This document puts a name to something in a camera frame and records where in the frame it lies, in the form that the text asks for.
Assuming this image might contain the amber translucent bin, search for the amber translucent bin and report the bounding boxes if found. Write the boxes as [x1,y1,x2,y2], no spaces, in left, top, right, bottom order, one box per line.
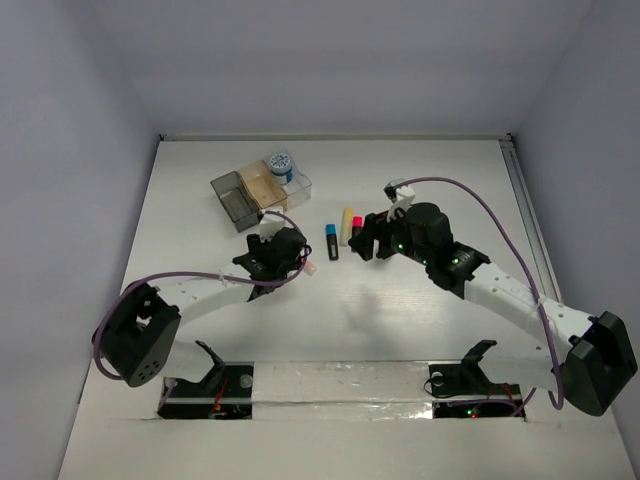
[237,160,288,210]

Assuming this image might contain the pink cap black highlighter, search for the pink cap black highlighter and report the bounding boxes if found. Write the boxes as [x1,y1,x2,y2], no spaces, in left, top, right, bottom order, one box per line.
[349,216,364,252]

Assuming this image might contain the blue cap black highlighter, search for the blue cap black highlighter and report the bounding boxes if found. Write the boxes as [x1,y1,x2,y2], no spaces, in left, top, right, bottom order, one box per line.
[325,223,339,261]

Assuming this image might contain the blue white slime jar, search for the blue white slime jar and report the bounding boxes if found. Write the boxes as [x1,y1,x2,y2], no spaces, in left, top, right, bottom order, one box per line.
[267,151,294,185]

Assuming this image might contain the grey translucent bin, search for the grey translucent bin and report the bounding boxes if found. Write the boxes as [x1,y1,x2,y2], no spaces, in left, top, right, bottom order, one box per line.
[210,171,260,232]

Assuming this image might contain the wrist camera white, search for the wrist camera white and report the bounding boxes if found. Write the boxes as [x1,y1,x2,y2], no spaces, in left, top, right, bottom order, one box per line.
[258,207,286,242]
[383,179,416,222]

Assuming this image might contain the aluminium rail right edge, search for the aluminium rail right edge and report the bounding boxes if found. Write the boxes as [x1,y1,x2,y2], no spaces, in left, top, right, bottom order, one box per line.
[498,134,563,303]

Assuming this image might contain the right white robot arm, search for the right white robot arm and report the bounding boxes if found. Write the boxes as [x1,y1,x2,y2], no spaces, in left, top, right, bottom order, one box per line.
[349,203,638,416]

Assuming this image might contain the white foam front board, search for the white foam front board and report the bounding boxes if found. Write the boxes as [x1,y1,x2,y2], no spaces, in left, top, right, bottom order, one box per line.
[60,374,634,479]

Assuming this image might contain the yellow pastel highlighter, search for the yellow pastel highlighter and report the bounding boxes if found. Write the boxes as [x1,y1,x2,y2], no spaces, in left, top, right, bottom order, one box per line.
[339,207,354,247]

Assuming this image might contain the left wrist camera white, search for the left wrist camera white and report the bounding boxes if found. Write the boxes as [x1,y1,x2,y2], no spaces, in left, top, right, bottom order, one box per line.
[258,207,286,242]

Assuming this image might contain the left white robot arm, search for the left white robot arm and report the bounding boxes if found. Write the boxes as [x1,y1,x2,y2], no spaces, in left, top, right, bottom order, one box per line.
[91,227,311,388]

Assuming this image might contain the clear plastic bin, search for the clear plastic bin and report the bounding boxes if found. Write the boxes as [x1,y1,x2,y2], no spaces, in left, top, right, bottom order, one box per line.
[265,149,312,209]

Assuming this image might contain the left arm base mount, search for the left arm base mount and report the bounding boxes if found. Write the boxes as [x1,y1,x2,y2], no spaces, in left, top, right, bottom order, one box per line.
[157,340,254,420]

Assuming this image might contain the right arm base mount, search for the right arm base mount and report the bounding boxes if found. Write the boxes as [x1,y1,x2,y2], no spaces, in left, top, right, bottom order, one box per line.
[423,340,525,420]

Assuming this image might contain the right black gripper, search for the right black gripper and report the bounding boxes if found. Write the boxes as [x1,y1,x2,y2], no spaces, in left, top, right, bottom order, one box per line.
[347,202,432,266]

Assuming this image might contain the orange pastel highlighter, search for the orange pastel highlighter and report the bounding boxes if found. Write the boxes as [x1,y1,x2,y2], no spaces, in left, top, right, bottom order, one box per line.
[303,260,317,276]

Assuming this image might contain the silver tape strip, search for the silver tape strip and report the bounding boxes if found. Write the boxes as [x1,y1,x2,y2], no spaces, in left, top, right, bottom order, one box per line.
[251,361,433,421]

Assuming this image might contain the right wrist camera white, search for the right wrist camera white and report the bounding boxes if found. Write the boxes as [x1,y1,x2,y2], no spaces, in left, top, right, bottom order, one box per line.
[383,179,416,222]

